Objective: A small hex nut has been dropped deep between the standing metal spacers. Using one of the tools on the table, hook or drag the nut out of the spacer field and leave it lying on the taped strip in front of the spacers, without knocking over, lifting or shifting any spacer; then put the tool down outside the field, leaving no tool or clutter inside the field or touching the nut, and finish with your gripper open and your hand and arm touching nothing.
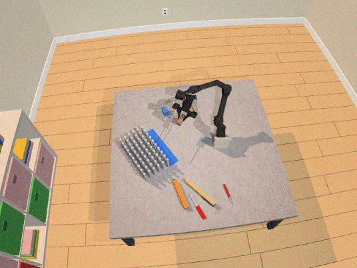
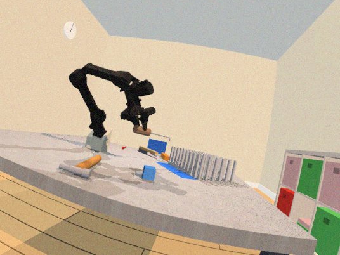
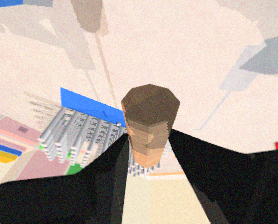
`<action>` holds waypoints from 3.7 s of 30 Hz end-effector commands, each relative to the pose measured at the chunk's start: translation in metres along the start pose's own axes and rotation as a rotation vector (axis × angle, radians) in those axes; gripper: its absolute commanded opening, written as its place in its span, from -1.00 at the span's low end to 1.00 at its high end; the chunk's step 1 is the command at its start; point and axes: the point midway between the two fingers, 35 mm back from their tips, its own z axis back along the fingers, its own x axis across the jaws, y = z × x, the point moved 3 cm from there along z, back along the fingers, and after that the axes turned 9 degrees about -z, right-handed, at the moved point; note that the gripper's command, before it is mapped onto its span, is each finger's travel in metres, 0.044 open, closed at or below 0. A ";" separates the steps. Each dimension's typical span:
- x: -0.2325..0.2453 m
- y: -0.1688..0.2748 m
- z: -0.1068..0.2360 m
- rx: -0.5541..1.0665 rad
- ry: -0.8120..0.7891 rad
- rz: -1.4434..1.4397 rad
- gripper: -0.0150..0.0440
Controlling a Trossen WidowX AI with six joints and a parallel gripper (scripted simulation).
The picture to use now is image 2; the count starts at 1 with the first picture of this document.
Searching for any orange cylinder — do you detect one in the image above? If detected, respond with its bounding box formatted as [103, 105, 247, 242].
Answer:
[59, 155, 101, 179]

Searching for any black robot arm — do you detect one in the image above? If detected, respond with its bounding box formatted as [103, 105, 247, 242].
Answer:
[69, 63, 154, 138]

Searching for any blue flat strip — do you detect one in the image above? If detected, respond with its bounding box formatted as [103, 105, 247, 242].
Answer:
[156, 162, 197, 180]

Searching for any blue cube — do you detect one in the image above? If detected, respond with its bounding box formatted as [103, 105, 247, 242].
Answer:
[142, 165, 156, 181]

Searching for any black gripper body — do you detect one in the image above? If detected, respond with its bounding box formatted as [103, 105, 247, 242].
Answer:
[126, 97, 156, 118]

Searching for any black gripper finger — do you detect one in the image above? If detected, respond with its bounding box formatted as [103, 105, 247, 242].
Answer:
[127, 115, 140, 126]
[138, 116, 149, 131]

